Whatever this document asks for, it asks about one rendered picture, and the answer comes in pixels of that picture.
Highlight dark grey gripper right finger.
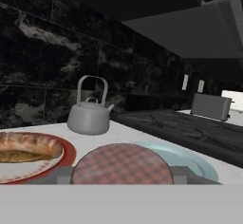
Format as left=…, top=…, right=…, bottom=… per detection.
left=169, top=166, right=223, bottom=185

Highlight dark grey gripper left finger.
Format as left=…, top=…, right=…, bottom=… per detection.
left=28, top=166, right=76, bottom=185

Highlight golden brown croissant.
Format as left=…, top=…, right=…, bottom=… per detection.
left=0, top=131, right=64, bottom=164

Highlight light blue plate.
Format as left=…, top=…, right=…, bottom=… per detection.
left=135, top=140, right=219, bottom=183

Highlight white plate with red rim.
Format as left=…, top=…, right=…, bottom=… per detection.
left=0, top=132, right=77, bottom=185

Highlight black hob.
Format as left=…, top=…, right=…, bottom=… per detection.
left=109, top=93, right=243, bottom=169

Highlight grey metal kettle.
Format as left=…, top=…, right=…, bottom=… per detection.
left=66, top=74, right=116, bottom=137

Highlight grey toaster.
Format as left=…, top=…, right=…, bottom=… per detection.
left=190, top=92, right=235, bottom=122

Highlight white box-shaped appliance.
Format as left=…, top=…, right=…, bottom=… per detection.
left=220, top=89, right=243, bottom=112

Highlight dark grey range hood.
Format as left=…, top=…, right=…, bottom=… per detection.
left=121, top=0, right=243, bottom=60

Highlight white wall socket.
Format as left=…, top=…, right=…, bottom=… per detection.
left=196, top=79, right=206, bottom=94
left=181, top=73, right=190, bottom=92

